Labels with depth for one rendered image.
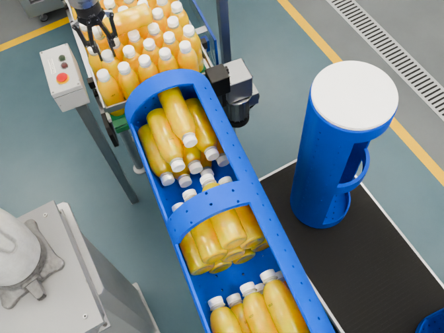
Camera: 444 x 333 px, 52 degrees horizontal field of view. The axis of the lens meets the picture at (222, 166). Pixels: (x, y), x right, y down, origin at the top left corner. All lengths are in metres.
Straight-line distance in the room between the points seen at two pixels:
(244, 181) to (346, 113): 0.48
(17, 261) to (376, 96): 1.15
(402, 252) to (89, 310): 1.52
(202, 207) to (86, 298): 0.39
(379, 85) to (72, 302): 1.13
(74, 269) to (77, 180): 1.43
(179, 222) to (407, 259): 1.39
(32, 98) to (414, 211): 2.34
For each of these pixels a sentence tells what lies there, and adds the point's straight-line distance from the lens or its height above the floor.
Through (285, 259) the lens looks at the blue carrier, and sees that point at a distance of 1.10.
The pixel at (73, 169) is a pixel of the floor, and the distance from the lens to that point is 2.73.
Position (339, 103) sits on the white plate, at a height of 1.04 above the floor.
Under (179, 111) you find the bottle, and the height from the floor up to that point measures 1.19.
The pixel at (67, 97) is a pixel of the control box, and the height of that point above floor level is 1.06.
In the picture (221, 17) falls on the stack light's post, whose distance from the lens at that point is 1.92.
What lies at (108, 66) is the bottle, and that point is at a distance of 1.61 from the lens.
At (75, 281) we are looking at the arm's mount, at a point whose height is 1.07.
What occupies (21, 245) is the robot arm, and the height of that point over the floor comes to 1.24.
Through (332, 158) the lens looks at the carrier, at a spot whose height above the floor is 0.84.
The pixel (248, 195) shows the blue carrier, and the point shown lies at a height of 1.21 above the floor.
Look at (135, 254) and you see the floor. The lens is 2.43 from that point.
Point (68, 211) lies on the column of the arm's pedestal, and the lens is 1.46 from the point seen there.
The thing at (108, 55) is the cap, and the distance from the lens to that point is 1.59.
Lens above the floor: 2.25
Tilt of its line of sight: 62 degrees down
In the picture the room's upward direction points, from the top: 7 degrees counter-clockwise
